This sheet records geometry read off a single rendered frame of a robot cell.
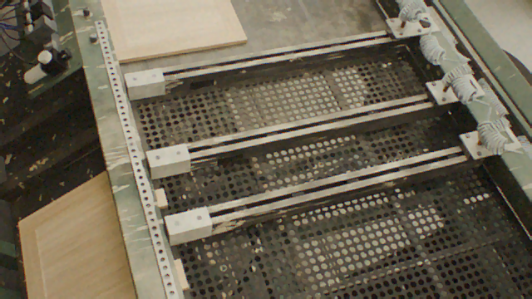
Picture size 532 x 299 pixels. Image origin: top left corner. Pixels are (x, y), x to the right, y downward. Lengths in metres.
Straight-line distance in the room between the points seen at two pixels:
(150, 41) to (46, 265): 0.88
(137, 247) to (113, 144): 0.37
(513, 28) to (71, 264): 6.10
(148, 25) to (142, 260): 0.97
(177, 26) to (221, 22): 0.17
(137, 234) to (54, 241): 0.57
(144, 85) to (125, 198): 0.43
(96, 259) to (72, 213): 0.22
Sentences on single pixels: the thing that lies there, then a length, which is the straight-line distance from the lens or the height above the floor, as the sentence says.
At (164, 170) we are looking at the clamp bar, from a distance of 1.84.
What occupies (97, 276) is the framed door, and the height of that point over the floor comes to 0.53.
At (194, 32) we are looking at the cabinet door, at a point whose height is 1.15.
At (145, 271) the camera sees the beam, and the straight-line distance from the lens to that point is 1.68.
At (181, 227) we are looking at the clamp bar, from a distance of 1.71.
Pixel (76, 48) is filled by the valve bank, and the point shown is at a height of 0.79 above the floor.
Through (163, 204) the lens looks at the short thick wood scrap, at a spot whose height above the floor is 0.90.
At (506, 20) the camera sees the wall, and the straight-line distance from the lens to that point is 7.43.
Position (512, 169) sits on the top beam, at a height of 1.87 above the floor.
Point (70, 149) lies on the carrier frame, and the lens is 2.29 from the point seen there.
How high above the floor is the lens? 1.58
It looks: 11 degrees down
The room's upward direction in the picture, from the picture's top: 61 degrees clockwise
